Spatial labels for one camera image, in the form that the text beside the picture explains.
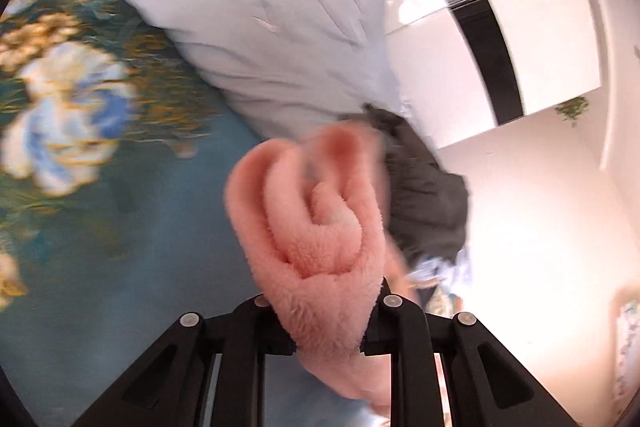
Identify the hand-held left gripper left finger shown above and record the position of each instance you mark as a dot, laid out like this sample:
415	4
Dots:
250	332

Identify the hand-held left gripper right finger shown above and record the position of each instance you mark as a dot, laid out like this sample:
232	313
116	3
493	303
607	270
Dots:
395	332

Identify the pink fleece garment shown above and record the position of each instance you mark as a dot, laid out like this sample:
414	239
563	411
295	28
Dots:
310	257

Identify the light blue shirt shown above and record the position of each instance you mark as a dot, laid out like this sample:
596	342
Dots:
440	269

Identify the black shirt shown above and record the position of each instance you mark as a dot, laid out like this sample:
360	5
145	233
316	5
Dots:
425	192

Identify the teal floral bed sheet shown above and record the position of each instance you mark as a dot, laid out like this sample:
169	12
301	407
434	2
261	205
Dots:
125	257

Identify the white wardrobe with black stripe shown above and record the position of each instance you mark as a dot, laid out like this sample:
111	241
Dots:
435	72

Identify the green plant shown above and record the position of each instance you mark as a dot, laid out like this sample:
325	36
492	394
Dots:
572	109

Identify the grey-blue floral duvet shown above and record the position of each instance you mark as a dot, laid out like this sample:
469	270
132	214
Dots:
260	32

